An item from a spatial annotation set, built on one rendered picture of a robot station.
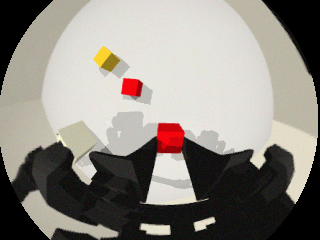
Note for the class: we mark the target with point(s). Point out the yellow cube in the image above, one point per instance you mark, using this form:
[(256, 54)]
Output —
[(106, 60)]

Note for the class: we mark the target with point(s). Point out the red cube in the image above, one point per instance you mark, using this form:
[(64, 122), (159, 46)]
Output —
[(132, 87), (169, 138)]

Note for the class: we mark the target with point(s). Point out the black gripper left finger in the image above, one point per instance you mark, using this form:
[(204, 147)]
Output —
[(137, 166)]

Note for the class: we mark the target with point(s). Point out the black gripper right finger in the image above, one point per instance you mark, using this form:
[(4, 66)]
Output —
[(207, 167)]

